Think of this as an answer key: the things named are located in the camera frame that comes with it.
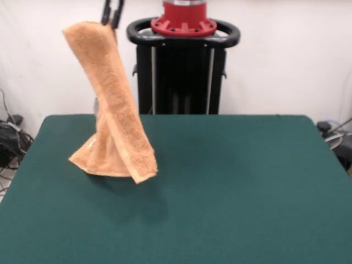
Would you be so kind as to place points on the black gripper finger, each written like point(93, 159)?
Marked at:
point(117, 15)
point(105, 12)

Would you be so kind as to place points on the tan terry towel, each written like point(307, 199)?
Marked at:
point(121, 123)

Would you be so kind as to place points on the black plug block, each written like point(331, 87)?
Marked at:
point(16, 119)
point(324, 126)

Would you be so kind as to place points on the dark green table cloth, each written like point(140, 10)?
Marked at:
point(220, 206)

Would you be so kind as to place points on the black round base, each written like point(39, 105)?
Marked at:
point(345, 154)

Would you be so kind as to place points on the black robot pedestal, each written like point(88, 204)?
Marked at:
point(181, 82)

